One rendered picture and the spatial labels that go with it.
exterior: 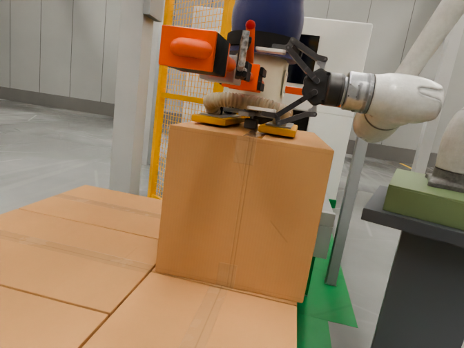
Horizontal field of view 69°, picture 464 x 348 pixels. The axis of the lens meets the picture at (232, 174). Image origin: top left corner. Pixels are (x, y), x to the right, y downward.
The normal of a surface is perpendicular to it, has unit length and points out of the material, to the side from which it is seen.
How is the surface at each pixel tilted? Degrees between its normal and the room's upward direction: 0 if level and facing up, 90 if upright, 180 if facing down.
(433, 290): 90
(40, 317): 0
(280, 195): 90
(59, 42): 90
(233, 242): 90
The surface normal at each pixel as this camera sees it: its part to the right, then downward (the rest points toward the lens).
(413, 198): -0.49, 0.11
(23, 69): -0.16, 0.18
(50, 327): 0.14, -0.97
